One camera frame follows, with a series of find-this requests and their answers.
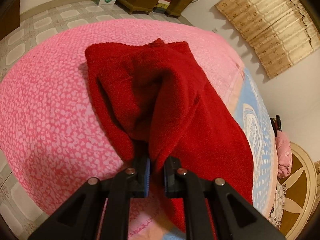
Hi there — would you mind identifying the blue polka dot bedsheet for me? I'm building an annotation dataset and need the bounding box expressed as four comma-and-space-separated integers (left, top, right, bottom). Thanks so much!
159, 67, 279, 240

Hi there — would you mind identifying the dark item behind pillow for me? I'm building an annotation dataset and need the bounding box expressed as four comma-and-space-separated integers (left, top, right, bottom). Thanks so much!
270, 115, 282, 137

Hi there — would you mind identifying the pink quilted pillow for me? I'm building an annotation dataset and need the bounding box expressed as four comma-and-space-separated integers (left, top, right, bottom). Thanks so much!
276, 131, 293, 179

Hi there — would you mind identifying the stack of colourful books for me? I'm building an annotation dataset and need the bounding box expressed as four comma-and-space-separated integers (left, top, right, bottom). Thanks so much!
153, 0, 171, 14

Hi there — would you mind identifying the pink patterned blanket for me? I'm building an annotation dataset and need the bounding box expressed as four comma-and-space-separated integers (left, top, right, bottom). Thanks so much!
1, 19, 245, 239

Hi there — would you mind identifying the beige patterned curtain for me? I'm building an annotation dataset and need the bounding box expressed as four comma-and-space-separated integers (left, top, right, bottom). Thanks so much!
215, 0, 319, 79

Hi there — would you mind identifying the cream brown headboard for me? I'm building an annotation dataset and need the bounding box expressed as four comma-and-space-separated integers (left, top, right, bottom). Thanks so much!
280, 142, 317, 239

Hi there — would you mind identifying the red knitted sweater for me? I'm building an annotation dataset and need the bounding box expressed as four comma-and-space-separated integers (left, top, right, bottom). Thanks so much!
85, 39, 253, 230

